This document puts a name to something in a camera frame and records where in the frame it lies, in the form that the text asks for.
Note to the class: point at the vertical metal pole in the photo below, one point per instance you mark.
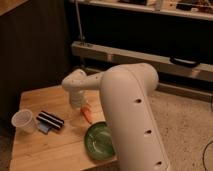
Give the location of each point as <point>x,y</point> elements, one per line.
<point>81,36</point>

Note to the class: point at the cluttered shelf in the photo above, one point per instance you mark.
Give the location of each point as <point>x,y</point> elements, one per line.
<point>156,8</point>

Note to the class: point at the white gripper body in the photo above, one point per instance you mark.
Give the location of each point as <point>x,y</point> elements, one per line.
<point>76,98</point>

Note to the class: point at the wooden table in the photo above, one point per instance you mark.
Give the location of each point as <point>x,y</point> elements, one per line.
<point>58,150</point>

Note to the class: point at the metal rail beam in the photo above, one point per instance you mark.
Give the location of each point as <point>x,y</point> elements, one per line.
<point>202,72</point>

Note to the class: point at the black handle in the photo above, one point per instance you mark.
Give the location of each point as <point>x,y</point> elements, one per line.
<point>189,64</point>

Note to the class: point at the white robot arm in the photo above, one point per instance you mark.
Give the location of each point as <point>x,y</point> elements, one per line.
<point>123,91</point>

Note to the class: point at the clear plastic cup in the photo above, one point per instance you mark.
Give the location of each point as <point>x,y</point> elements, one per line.
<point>23,120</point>

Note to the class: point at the blue sponge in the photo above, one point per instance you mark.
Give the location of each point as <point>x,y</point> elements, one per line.
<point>43,128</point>

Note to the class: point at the black striped bar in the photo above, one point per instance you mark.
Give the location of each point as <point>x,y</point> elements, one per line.
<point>50,120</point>

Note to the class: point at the green bowl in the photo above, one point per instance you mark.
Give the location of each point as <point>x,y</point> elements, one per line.
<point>97,142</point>

